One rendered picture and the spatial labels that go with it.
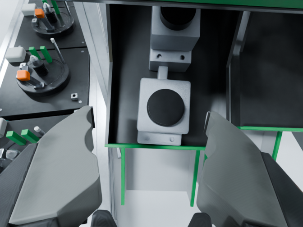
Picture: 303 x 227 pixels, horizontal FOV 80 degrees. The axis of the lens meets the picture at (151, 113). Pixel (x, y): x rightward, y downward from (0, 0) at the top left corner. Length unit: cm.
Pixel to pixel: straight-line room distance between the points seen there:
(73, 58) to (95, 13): 45
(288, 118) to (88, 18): 26
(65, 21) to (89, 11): 57
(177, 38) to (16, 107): 49
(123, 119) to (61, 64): 43
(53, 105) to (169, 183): 36
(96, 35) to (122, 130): 11
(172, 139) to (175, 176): 21
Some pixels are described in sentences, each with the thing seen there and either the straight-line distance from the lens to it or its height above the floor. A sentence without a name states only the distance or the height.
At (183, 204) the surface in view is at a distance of 54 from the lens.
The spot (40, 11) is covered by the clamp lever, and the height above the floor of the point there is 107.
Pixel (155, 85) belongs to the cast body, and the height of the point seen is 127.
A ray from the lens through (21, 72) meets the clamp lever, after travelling 51.
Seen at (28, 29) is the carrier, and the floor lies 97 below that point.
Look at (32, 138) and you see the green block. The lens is 47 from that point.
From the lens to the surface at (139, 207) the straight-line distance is 53.
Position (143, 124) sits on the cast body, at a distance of 15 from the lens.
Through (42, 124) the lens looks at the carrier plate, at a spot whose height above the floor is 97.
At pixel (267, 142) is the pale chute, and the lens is 42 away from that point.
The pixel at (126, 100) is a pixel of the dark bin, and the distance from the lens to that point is 22.
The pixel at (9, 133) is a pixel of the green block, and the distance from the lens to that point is 47.
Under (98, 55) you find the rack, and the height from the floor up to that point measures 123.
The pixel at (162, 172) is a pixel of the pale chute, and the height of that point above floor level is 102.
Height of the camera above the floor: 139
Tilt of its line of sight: 59 degrees down
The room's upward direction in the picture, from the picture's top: 5 degrees clockwise
